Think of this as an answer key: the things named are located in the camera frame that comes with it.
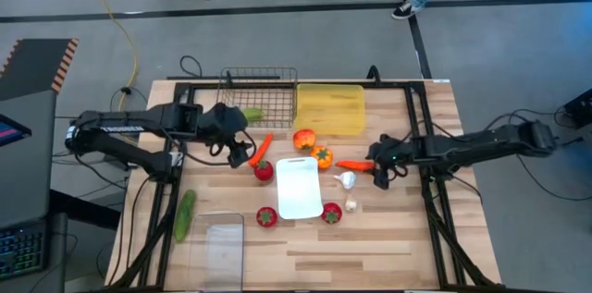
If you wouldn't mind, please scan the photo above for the clear plastic bin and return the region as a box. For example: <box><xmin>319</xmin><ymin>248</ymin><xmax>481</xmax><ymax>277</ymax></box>
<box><xmin>188</xmin><ymin>212</ymin><xmax>246</xmax><ymax>293</ymax></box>

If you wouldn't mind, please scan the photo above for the grey desk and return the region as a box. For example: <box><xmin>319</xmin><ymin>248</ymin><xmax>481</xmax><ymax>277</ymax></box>
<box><xmin>0</xmin><ymin>89</ymin><xmax>69</xmax><ymax>293</ymax></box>

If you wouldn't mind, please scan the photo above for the black wire basket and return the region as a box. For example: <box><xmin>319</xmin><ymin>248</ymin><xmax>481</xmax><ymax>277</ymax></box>
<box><xmin>216</xmin><ymin>67</ymin><xmax>299</xmax><ymax>130</ymax></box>

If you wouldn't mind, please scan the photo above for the red tomato with green stem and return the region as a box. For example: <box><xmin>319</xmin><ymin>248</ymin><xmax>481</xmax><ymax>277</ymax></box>
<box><xmin>321</xmin><ymin>201</ymin><xmax>344</xmax><ymax>226</ymax></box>
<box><xmin>253</xmin><ymin>160</ymin><xmax>276</xmax><ymax>182</ymax></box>
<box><xmin>255</xmin><ymin>206</ymin><xmax>279</xmax><ymax>229</ymax></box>

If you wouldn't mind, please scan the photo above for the large black orange-striped mat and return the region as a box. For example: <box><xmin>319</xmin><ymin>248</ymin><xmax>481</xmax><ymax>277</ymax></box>
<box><xmin>0</xmin><ymin>37</ymin><xmax>80</xmax><ymax>103</ymax></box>

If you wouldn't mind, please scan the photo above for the large white garlic bulb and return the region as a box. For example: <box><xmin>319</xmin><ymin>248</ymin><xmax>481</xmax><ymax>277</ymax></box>
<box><xmin>333</xmin><ymin>170</ymin><xmax>357</xmax><ymax>190</ymax></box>

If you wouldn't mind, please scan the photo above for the light green cucumber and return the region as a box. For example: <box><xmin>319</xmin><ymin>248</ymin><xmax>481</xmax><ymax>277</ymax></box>
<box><xmin>243</xmin><ymin>107</ymin><xmax>266</xmax><ymax>124</ymax></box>

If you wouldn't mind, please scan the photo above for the dark computer screen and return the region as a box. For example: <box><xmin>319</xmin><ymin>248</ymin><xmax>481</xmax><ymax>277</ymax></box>
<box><xmin>0</xmin><ymin>113</ymin><xmax>33</xmax><ymax>149</ymax></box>

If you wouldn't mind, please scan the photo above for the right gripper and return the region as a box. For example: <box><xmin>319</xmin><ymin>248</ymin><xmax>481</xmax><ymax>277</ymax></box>
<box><xmin>366</xmin><ymin>133</ymin><xmax>420</xmax><ymax>176</ymax></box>

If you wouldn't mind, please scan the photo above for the dark green cucumber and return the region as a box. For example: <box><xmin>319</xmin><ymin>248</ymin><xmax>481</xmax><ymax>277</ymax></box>
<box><xmin>173</xmin><ymin>189</ymin><xmax>198</xmax><ymax>243</ymax></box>

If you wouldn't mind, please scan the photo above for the backlit black keyboard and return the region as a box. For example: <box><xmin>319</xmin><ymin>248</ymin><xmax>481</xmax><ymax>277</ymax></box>
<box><xmin>0</xmin><ymin>219</ymin><xmax>51</xmax><ymax>281</ymax></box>

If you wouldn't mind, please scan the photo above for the red yellow apple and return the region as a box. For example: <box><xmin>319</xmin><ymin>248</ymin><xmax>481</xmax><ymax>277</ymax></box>
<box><xmin>292</xmin><ymin>128</ymin><xmax>317</xmax><ymax>151</ymax></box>

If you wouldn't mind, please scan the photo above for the black metal table frame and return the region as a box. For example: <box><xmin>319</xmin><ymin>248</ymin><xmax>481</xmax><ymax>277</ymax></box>
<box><xmin>108</xmin><ymin>80</ymin><xmax>505</xmax><ymax>292</ymax></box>

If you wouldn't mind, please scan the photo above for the orange bell pepper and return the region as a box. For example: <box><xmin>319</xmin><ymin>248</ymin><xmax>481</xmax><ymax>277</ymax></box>
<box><xmin>309</xmin><ymin>144</ymin><xmax>335</xmax><ymax>170</ymax></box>

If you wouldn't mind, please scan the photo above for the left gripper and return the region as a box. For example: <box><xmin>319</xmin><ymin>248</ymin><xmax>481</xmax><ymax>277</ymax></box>
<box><xmin>197</xmin><ymin>102</ymin><xmax>253</xmax><ymax>146</ymax></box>

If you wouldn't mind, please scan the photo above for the white plastic bin with handles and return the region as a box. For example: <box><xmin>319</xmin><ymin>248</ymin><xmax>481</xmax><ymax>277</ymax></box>
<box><xmin>275</xmin><ymin>156</ymin><xmax>325</xmax><ymax>221</ymax></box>

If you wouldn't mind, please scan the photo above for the orange toy carrot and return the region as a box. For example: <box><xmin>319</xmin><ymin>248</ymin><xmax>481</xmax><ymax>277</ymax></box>
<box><xmin>248</xmin><ymin>132</ymin><xmax>275</xmax><ymax>168</ymax></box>
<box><xmin>334</xmin><ymin>159</ymin><xmax>376</xmax><ymax>173</ymax></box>

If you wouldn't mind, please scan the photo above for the black equipment box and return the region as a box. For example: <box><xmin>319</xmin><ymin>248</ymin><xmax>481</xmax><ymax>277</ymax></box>
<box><xmin>562</xmin><ymin>88</ymin><xmax>592</xmax><ymax>128</ymax></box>

